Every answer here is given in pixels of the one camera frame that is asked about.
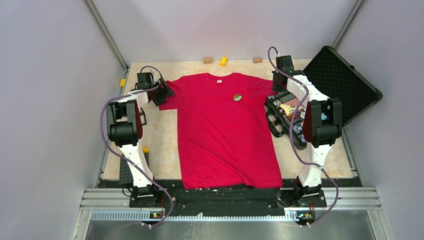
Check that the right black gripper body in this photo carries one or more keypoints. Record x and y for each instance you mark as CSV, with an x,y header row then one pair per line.
x,y
276,87

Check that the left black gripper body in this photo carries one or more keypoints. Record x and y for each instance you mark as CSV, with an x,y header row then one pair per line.
x,y
160,94

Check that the white round pin brooch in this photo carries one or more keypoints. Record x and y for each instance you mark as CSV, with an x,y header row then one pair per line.
x,y
237,97

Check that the red t-shirt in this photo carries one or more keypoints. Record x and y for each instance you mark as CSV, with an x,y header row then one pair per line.
x,y
222,142

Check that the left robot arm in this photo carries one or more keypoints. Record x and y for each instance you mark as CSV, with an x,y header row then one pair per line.
x,y
124,128

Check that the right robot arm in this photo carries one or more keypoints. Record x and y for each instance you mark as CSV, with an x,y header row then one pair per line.
x,y
322,125

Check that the small black framed box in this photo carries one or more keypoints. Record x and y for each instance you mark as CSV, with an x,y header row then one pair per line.
x,y
142,115

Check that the right tan wooden block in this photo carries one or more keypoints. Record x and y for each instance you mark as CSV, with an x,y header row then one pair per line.
x,y
257,60

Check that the tan wooden block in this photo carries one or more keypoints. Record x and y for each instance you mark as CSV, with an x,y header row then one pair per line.
x,y
257,60
208,60

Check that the black case with chips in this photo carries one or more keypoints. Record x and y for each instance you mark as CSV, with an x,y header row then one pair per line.
x,y
333,76

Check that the yellow wedge block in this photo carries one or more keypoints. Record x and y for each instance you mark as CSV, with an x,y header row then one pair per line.
x,y
145,150

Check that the yellow small block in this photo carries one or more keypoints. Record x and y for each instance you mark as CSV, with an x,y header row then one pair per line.
x,y
223,61

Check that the left tan wooden block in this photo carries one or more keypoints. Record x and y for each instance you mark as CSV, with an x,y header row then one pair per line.
x,y
208,60

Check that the dark grey studded baseplate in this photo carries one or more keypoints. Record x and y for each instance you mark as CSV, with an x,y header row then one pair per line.
x,y
125,175

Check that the yellow clip on frame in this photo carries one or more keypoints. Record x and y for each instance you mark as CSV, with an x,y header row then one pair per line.
x,y
122,82

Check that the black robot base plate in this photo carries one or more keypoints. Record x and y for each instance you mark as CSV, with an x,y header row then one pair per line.
x,y
233,201

